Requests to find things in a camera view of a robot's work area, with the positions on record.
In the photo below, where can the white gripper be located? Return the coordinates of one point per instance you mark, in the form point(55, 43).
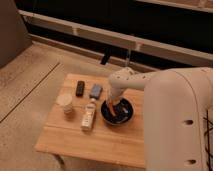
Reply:
point(114, 95)

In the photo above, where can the red pepper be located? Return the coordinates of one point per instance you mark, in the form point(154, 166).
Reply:
point(112, 110)

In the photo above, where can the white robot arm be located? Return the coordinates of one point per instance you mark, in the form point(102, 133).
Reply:
point(175, 103)

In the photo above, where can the dark ceramic bowl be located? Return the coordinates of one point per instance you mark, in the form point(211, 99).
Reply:
point(122, 112)

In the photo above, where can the blue sponge block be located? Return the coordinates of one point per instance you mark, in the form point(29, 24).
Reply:
point(95, 91)

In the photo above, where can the white plastic bottle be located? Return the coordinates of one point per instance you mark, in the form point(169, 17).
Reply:
point(89, 115)

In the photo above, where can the black rectangular block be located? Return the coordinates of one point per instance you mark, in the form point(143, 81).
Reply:
point(80, 88)

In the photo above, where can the wooden slatted table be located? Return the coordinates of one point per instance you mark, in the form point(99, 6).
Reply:
point(122, 144)

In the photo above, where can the white lidded cup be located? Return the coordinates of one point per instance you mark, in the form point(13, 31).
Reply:
point(65, 102)

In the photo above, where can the grey sofa corner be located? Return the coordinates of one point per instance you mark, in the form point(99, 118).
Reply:
point(14, 37)

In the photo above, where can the black floor bracket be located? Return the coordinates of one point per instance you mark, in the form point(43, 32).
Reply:
point(106, 56)

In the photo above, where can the white window frame rail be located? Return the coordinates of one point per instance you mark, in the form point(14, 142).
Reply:
point(148, 47)

